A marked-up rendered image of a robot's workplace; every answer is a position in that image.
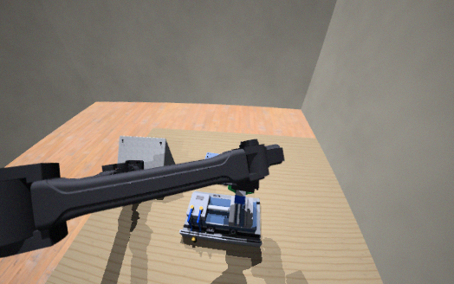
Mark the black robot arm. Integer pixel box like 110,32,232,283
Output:
0,139,285,258

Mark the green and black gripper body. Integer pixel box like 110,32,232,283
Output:
225,180,259,192

